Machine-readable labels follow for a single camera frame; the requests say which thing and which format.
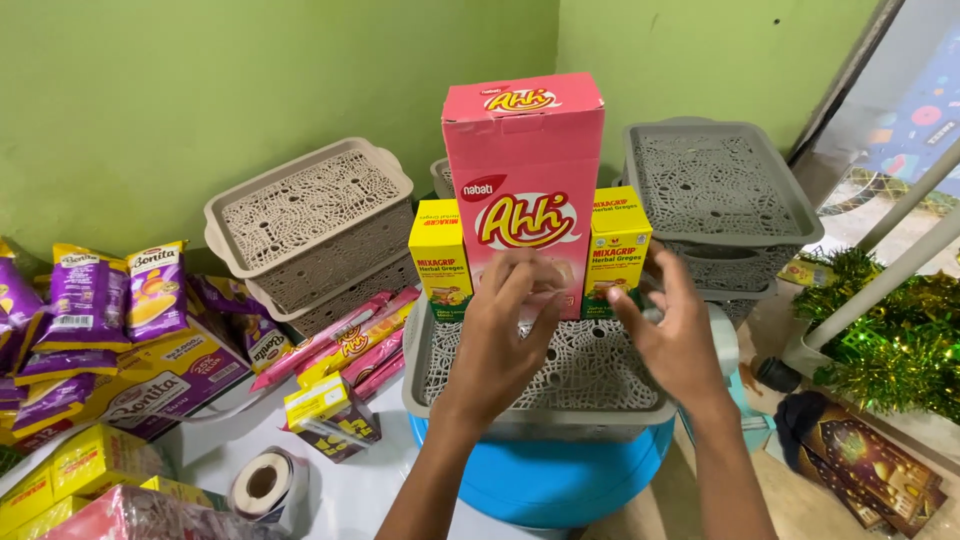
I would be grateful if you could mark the person's left hand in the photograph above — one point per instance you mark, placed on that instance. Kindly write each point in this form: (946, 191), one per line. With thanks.
(491, 352)

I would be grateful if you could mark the person's right hand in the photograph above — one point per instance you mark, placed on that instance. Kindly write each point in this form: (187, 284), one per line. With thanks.
(679, 345)

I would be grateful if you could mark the grey lattice plastic basket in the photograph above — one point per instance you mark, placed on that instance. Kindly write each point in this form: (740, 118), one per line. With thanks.
(739, 304)
(592, 375)
(716, 187)
(442, 178)

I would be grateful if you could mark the black caster wheel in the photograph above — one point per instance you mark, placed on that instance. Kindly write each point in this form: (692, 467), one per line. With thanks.
(776, 375)

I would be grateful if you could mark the yellow herbal medicine box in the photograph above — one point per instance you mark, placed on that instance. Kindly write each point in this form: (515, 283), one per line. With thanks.
(439, 255)
(616, 232)

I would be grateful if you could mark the pink yellow wafer stick packet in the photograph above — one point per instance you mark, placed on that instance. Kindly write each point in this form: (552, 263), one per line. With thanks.
(360, 337)

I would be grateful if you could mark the black cloth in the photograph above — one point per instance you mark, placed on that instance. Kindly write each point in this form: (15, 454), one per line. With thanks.
(799, 416)

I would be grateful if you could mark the blue plastic stool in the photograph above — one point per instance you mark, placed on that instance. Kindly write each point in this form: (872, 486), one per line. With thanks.
(555, 480)

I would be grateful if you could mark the beige lattice plastic basket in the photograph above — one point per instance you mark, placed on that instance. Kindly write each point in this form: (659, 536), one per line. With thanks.
(307, 217)
(352, 296)

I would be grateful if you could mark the dark purple small box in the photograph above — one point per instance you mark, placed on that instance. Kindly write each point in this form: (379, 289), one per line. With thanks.
(345, 439)

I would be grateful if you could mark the small yellow carton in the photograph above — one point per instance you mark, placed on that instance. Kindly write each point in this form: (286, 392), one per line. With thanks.
(319, 397)

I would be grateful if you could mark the tall pink snack box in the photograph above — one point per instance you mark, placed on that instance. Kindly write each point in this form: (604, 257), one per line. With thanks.
(525, 165)

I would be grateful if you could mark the white metal stand pole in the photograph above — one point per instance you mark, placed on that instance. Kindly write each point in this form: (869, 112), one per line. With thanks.
(877, 289)
(911, 195)

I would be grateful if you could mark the green gold tinsel garland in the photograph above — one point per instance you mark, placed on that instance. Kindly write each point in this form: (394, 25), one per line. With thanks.
(900, 352)

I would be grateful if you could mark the lantern print card decoration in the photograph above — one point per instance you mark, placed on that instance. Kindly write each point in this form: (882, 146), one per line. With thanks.
(874, 465)

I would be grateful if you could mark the clear tape roll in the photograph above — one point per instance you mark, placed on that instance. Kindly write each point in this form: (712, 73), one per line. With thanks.
(266, 484)

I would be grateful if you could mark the glass door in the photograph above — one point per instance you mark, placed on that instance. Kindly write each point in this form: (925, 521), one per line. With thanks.
(892, 97)

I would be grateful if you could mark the purple snack carton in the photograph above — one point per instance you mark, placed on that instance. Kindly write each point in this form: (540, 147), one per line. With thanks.
(165, 386)

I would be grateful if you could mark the pink plastic wrapped pack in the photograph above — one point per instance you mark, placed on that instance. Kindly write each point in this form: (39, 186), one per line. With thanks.
(142, 517)

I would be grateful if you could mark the heap of purple snack packets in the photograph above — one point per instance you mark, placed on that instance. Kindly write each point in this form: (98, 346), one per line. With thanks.
(90, 300)

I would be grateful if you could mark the pile of yellow boxes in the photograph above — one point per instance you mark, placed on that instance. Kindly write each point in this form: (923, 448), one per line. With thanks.
(82, 465)

